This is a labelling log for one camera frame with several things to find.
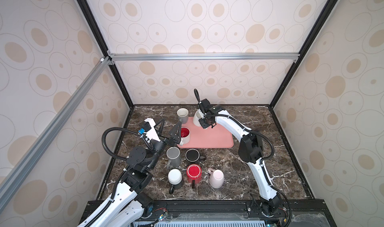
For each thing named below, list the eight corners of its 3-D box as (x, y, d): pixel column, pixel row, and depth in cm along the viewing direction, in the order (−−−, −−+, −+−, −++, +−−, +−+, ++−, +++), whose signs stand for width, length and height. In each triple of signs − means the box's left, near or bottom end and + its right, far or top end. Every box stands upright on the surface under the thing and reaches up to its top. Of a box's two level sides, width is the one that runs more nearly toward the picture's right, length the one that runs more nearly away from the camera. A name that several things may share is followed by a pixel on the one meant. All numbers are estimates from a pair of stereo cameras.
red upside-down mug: (186, 183, 84) (185, 178, 77) (187, 170, 89) (186, 164, 82) (201, 183, 84) (202, 178, 77) (201, 170, 89) (202, 164, 82)
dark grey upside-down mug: (167, 171, 88) (164, 163, 79) (169, 155, 94) (167, 146, 86) (180, 171, 88) (178, 163, 79) (181, 155, 94) (180, 146, 86)
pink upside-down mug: (208, 188, 82) (210, 182, 74) (207, 171, 88) (209, 164, 80) (222, 188, 82) (225, 182, 74) (220, 171, 88) (222, 164, 81)
